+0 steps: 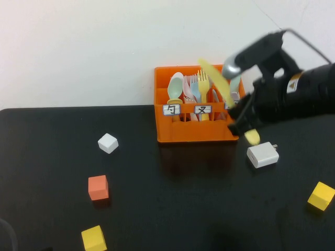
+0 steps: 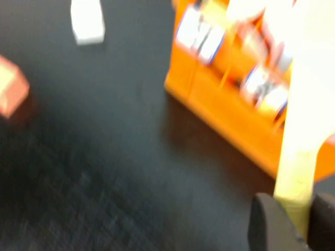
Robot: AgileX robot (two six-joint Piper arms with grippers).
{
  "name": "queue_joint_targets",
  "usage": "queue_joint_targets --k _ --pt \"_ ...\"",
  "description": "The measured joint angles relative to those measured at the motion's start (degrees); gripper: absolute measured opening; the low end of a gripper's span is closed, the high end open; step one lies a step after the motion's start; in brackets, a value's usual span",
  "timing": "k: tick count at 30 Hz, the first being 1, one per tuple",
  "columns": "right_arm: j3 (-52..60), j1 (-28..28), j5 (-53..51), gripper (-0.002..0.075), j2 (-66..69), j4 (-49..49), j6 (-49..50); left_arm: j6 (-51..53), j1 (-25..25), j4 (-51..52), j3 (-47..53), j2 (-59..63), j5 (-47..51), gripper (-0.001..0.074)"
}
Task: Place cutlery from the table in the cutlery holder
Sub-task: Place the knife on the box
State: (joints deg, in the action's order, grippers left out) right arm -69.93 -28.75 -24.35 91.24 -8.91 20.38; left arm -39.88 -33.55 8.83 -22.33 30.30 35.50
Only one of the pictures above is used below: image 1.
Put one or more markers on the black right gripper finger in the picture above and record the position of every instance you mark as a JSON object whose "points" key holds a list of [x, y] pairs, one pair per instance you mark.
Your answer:
{"points": [[242, 104], [242, 125]]}

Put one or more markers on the white spoon character label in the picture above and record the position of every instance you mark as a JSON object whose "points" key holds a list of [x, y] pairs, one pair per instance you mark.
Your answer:
{"points": [[172, 109]]}

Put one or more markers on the white fork character label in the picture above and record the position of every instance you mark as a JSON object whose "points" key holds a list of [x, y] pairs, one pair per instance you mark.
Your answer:
{"points": [[203, 109]]}

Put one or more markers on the yellow plastic knife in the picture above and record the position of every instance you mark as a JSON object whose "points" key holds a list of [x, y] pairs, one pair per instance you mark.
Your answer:
{"points": [[214, 75]]}

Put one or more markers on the orange foam cube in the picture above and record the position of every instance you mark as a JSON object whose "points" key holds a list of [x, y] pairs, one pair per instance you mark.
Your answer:
{"points": [[98, 187]]}

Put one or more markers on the white plastic spoon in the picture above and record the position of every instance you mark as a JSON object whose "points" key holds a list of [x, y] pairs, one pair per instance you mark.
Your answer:
{"points": [[179, 75]]}

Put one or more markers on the yellow plastic fork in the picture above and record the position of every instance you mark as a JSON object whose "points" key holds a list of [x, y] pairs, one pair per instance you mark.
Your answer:
{"points": [[203, 86]]}

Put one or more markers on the yellow plastic spoon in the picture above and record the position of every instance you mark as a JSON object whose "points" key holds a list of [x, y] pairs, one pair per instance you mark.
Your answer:
{"points": [[176, 101]]}

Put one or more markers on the white foam cube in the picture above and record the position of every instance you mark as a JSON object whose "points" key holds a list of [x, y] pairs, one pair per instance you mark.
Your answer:
{"points": [[108, 143]]}

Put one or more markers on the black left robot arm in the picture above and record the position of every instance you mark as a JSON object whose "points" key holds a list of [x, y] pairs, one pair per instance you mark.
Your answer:
{"points": [[6, 235]]}

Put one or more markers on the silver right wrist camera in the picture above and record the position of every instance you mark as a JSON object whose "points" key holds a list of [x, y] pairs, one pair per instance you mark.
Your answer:
{"points": [[251, 55]]}

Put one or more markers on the orange plastic cutlery holder crate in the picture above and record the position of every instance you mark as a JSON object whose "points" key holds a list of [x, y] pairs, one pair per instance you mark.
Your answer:
{"points": [[193, 130]]}

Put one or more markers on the pale pink plastic knife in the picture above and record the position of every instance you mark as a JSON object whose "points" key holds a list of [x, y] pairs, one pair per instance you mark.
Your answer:
{"points": [[234, 96]]}

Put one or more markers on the white plastic knife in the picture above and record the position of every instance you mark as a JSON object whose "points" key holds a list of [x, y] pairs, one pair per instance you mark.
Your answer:
{"points": [[215, 96]]}

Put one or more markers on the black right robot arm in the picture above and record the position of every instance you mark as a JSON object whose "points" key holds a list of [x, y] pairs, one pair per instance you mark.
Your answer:
{"points": [[308, 94]]}

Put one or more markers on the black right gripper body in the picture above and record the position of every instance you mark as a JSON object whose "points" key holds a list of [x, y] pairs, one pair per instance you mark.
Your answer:
{"points": [[269, 99]]}

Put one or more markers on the pale green plastic knife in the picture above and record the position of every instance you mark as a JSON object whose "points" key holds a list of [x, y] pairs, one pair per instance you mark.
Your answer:
{"points": [[235, 83]]}

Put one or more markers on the light blue plastic fork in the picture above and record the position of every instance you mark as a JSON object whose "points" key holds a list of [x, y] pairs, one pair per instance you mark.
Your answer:
{"points": [[194, 87]]}

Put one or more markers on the white plastic fork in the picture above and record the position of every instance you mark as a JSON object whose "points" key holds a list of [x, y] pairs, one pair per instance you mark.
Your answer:
{"points": [[189, 99]]}

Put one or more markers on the white USB wall charger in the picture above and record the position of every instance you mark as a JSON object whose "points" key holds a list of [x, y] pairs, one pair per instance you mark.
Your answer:
{"points": [[263, 156]]}

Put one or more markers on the pale green plastic spoon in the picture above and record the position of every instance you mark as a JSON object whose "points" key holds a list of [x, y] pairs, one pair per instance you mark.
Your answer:
{"points": [[174, 89]]}

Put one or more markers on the pale pink plastic fork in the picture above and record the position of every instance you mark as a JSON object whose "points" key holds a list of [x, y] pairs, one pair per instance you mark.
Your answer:
{"points": [[186, 87]]}

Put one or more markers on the yellow foam cube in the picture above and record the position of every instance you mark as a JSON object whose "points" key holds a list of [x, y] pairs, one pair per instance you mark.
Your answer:
{"points": [[321, 196], [93, 239]]}

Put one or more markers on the white knife character label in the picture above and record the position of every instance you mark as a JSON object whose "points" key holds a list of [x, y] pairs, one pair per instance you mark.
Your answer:
{"points": [[228, 105]]}

